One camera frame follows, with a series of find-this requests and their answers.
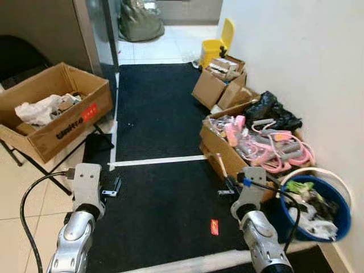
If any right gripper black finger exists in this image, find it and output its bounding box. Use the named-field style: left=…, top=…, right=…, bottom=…
left=217, top=175, right=239, bottom=197

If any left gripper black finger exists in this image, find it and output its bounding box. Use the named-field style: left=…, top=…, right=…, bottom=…
left=101, top=177, right=122, bottom=198

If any green crumpled trash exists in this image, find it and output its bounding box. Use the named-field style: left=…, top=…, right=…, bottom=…
left=284, top=180, right=308, bottom=195

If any white crumpled trash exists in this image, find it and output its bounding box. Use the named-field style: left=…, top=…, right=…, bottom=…
left=288, top=202, right=338, bottom=241

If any blue round rubbish bin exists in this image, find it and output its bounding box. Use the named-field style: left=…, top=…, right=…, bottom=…
left=278, top=174, right=353, bottom=243

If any yellow plastic bin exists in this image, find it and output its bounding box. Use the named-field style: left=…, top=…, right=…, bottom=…
left=198, top=18, right=235, bottom=70

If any plain brown cardboard box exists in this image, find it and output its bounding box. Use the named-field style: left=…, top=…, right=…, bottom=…
left=198, top=111, right=317, bottom=204

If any black folding stand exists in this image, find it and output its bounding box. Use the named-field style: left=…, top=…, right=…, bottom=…
left=0, top=121, right=115, bottom=197

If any white floor tape strip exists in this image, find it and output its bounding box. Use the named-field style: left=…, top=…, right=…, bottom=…
left=107, top=154, right=209, bottom=169
left=110, top=71, right=121, bottom=166
left=121, top=242, right=342, bottom=273

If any pink looped tubes bundle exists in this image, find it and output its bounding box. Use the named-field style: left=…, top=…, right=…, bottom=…
left=218, top=115, right=317, bottom=175

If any printed Unitree cardboard box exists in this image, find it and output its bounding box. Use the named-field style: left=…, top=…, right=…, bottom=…
left=0, top=61, right=114, bottom=165

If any black plastic bag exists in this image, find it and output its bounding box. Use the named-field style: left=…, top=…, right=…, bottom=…
left=243, top=90, right=304, bottom=133

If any black floor mat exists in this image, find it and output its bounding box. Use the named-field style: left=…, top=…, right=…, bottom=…
left=84, top=63, right=342, bottom=273

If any small open-flap cardboard box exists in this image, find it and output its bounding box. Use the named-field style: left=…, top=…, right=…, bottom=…
left=191, top=55, right=260, bottom=112

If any white plastic bag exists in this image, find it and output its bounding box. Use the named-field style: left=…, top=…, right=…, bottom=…
left=15, top=93, right=76, bottom=127

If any white packets stack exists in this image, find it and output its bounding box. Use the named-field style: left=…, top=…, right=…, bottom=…
left=205, top=57, right=241, bottom=81

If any black chair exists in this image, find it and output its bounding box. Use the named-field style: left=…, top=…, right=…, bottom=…
left=0, top=35, right=36, bottom=87

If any grey-green sack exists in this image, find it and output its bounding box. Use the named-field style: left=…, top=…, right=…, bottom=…
left=118, top=0, right=166, bottom=43

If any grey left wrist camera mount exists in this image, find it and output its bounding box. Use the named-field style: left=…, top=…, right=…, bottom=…
left=72, top=163, right=105, bottom=214

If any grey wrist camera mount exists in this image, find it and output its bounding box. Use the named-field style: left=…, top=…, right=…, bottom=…
left=72, top=163, right=105, bottom=214
left=235, top=166, right=268, bottom=216

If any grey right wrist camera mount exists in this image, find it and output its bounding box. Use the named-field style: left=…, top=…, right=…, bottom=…
left=235, top=166, right=268, bottom=216

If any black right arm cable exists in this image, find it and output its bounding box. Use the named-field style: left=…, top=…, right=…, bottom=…
left=243, top=179, right=303, bottom=252

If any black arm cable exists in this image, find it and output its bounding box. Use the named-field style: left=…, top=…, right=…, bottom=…
left=243, top=179, right=303, bottom=252
left=19, top=169, right=78, bottom=273

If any white hoop ring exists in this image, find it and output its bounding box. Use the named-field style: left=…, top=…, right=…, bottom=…
left=282, top=166, right=354, bottom=220

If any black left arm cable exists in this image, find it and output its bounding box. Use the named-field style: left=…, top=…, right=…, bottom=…
left=19, top=169, right=78, bottom=273

